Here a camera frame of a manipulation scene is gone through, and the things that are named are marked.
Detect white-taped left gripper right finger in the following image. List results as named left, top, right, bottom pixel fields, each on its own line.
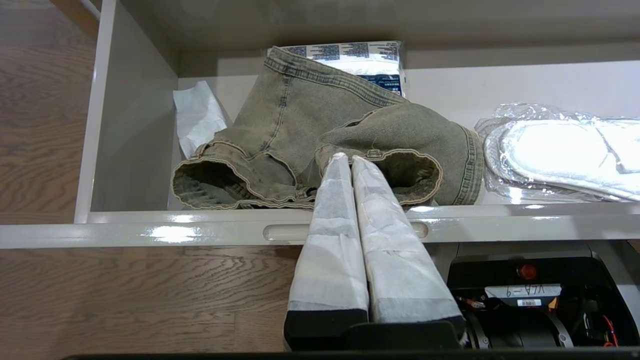
left=352, top=156, right=466, bottom=327

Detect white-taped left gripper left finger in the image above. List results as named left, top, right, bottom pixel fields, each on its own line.
left=285, top=152, right=370, bottom=325

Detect glossy white drawer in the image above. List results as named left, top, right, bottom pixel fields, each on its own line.
left=0, top=0, right=640, bottom=251

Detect silver and black robot base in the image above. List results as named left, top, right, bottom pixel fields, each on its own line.
left=430, top=240, right=640, bottom=351

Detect white handwritten label sticker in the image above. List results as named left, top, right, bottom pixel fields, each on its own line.
left=485, top=284, right=562, bottom=299

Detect faded denim shorts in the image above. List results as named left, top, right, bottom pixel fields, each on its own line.
left=171, top=46, right=485, bottom=211

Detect white crumpled cloth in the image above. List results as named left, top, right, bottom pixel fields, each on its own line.
left=172, top=81, right=228, bottom=160

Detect white slipper in clear wrap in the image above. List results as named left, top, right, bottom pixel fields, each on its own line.
left=474, top=102, right=640, bottom=205

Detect blue and white tissue pack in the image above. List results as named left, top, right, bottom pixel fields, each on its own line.
left=267, top=41, right=407, bottom=98

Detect glossy white cabinet body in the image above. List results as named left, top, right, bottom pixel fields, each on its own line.
left=120, top=0, right=640, bottom=63

